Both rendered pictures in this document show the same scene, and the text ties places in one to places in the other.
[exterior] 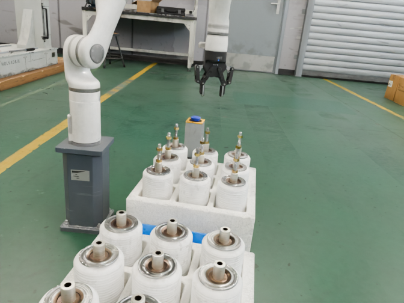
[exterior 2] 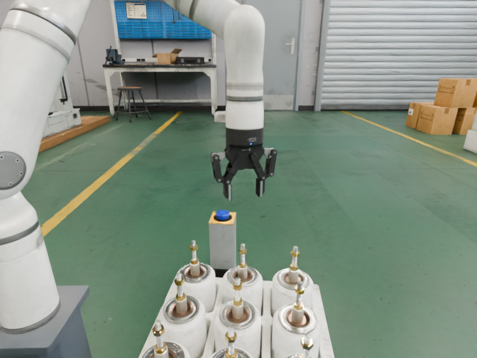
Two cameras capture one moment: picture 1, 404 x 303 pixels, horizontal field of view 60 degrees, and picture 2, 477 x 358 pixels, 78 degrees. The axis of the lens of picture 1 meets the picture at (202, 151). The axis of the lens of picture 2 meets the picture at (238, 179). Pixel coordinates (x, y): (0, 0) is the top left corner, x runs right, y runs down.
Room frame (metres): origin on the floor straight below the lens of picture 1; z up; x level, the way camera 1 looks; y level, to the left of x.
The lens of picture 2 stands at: (0.63, 0.01, 0.72)
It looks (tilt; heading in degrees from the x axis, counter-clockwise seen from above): 21 degrees down; 359
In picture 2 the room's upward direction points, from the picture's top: straight up
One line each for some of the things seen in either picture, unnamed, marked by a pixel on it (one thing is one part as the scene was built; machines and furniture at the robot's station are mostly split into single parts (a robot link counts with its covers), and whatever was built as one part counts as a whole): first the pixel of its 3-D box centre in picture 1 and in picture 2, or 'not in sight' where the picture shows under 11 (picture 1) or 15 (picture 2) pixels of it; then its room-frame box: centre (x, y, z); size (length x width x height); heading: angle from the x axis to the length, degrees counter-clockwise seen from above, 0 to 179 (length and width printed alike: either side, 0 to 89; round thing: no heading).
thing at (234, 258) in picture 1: (219, 273); not in sight; (0.65, -0.07, 0.16); 0.10 x 0.10 x 0.18
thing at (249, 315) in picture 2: (201, 162); (237, 314); (1.09, 0.00, 0.25); 0.08 x 0.08 x 0.01
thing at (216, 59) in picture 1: (214, 62); (244, 145); (1.21, -0.02, 0.57); 0.08 x 0.08 x 0.09
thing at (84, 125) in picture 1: (85, 116); (19, 274); (1.06, 0.38, 0.39); 0.09 x 0.09 x 0.17; 0
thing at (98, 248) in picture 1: (98, 249); not in sight; (0.56, 0.18, 0.26); 0.02 x 0.02 x 0.03
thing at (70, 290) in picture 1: (68, 293); not in sight; (0.44, 0.20, 0.26); 0.02 x 0.02 x 0.03
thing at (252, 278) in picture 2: (205, 150); (242, 275); (1.21, -0.01, 0.25); 0.08 x 0.08 x 0.01
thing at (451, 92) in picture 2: not in sight; (455, 92); (4.08, -2.52, 0.45); 0.30 x 0.24 x 0.30; 2
